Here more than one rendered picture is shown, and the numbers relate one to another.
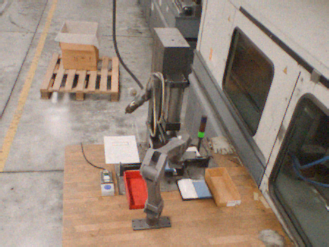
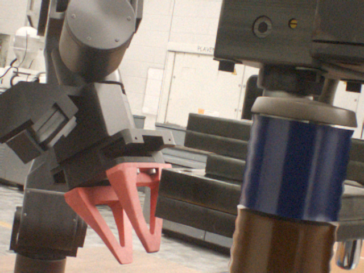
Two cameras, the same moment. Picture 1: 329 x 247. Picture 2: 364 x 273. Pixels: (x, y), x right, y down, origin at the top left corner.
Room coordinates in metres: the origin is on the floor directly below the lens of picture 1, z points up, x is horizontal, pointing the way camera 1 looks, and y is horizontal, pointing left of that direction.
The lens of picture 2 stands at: (2.02, -0.50, 1.19)
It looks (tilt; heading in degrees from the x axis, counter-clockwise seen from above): 3 degrees down; 141
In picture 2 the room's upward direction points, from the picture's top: 9 degrees clockwise
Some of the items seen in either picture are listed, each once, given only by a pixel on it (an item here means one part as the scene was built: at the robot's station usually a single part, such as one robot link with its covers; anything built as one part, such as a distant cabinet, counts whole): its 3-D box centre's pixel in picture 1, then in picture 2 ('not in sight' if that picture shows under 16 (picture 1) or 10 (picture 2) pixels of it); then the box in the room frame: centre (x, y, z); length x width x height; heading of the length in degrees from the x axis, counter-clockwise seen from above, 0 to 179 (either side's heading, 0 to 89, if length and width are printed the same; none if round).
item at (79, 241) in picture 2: (153, 208); (48, 231); (1.20, -0.02, 1.00); 0.09 x 0.06 x 0.06; 63
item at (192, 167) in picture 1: (166, 165); not in sight; (1.70, -0.08, 0.88); 0.65 x 0.50 x 0.03; 104
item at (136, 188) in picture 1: (136, 189); not in sight; (1.41, 0.08, 0.93); 0.25 x 0.12 x 0.06; 14
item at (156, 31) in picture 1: (161, 95); not in sight; (1.88, -0.01, 1.28); 0.14 x 0.12 x 0.75; 104
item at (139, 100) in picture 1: (140, 99); not in sight; (1.86, 0.11, 1.25); 0.19 x 0.07 x 0.19; 104
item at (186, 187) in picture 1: (193, 189); not in sight; (1.48, -0.24, 0.91); 0.17 x 0.16 x 0.02; 104
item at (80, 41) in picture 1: (81, 45); not in sight; (4.93, 1.19, 0.40); 0.67 x 0.60 x 0.50; 6
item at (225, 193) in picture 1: (222, 186); not in sight; (1.50, -0.41, 0.93); 0.25 x 0.13 x 0.08; 14
